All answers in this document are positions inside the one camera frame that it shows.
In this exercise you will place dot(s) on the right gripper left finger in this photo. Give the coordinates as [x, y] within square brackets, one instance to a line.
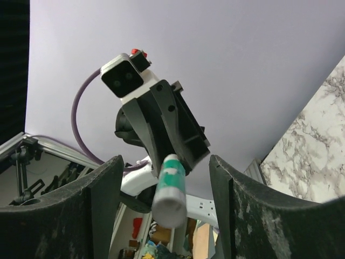
[73, 221]

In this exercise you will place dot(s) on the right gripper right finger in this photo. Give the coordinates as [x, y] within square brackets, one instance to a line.
[256, 221]

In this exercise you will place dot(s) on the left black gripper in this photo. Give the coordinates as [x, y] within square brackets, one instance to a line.
[160, 120]

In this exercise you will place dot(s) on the green white glue stick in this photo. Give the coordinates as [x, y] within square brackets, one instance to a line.
[169, 207]

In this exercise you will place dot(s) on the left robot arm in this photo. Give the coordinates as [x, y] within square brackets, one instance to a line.
[138, 180]

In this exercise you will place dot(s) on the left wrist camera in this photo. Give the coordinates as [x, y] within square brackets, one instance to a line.
[128, 75]

